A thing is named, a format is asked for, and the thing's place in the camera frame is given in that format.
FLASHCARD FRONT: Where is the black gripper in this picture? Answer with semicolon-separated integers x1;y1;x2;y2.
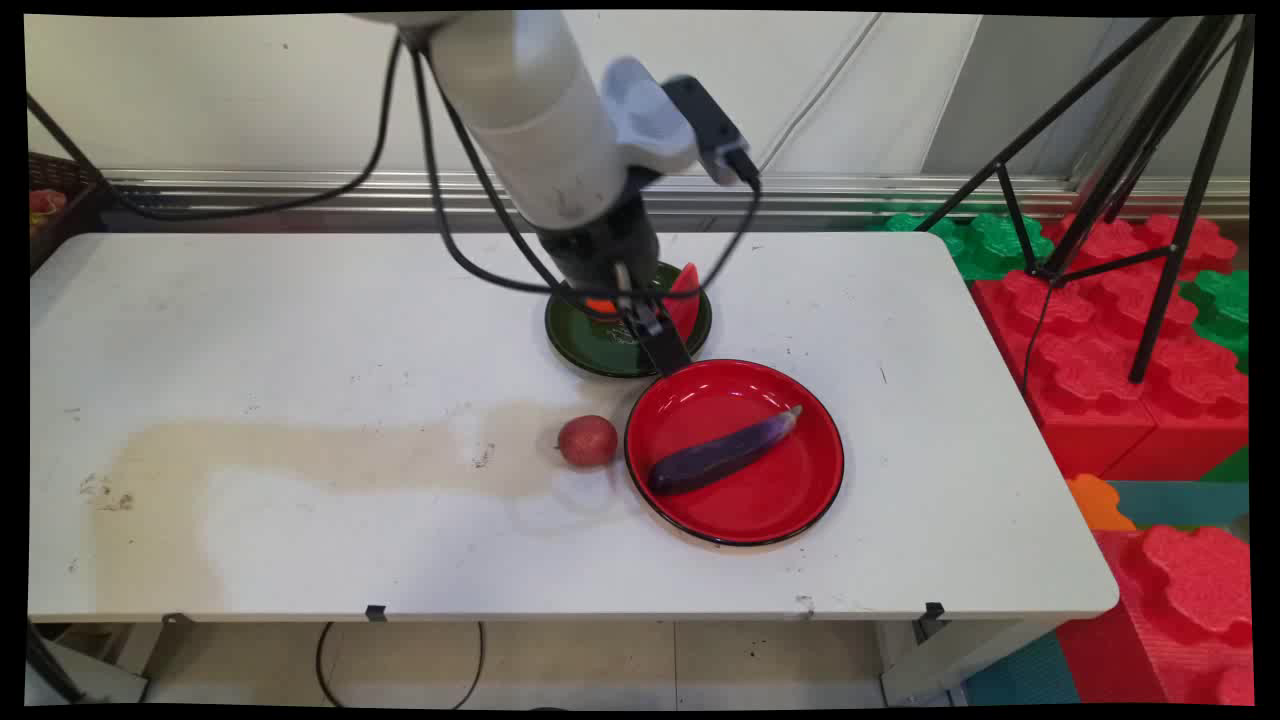
537;190;694;378

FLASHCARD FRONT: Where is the purple toy eggplant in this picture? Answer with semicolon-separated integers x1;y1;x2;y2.
647;404;804;497

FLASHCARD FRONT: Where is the red watermelon slice toy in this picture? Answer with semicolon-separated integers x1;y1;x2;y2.
664;262;702;346

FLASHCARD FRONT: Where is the dark green plate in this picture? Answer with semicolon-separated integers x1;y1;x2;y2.
544;260;714;380

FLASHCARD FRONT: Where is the red round potato toy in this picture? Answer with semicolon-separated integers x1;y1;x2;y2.
556;414;620;470

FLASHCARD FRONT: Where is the red plate black rim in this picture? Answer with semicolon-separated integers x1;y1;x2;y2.
624;358;846;548

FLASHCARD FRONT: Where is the large red foam block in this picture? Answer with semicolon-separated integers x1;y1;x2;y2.
972;213;1251;483

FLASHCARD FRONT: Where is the white table leg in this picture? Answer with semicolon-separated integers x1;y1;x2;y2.
878;615;1066;707

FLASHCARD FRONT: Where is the orange foam block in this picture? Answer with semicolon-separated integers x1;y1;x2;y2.
1064;472;1138;533

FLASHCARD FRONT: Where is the black tripod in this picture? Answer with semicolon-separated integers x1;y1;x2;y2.
915;14;1257;387

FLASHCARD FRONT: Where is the teal foam mat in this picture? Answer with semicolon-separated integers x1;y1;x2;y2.
1105;478;1251;531

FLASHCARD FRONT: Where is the dark wicker basket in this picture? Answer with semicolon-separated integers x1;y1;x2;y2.
28;150;105;273

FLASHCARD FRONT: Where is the straight black gripper cable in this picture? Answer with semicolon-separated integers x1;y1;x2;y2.
428;55;566;293

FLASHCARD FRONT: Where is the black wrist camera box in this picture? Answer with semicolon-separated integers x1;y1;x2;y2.
660;74;763;187

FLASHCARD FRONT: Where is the long black arm cable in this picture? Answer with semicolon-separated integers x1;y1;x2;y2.
28;30;403;223

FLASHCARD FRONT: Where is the black floor cable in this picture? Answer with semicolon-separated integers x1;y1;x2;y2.
315;621;487;710

